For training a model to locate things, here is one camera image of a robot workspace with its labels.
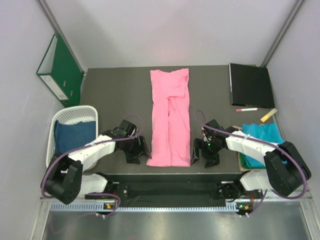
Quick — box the grey slotted cable duct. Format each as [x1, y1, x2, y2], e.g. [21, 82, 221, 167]
[49, 201, 253, 212]

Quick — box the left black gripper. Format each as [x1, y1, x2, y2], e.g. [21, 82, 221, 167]
[122, 134, 151, 164]

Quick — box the aluminium extrusion rail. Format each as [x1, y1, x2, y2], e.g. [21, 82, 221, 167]
[41, 188, 312, 202]

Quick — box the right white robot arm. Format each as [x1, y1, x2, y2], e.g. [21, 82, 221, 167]
[192, 119, 312, 199]

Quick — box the dark blue towel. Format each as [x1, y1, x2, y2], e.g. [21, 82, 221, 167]
[53, 121, 97, 153]

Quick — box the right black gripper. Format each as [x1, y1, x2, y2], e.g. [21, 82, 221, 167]
[191, 137, 224, 168]

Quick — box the white perforated plastic basket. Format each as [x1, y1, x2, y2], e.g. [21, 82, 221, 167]
[45, 105, 99, 168]

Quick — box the pink marker pen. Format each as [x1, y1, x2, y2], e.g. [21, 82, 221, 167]
[235, 107, 258, 112]

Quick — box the pink towel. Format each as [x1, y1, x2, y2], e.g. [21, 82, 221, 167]
[146, 68, 191, 167]

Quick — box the turquoise towel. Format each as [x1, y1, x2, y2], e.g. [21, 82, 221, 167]
[242, 122, 285, 170]

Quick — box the green towel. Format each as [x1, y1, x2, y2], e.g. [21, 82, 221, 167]
[238, 153, 252, 169]

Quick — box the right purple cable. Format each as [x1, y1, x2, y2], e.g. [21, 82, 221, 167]
[192, 109, 310, 217]

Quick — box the green lever arch binder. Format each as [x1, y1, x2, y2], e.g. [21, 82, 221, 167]
[36, 35, 83, 108]

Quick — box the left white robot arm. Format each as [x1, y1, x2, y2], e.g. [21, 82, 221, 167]
[40, 119, 151, 205]

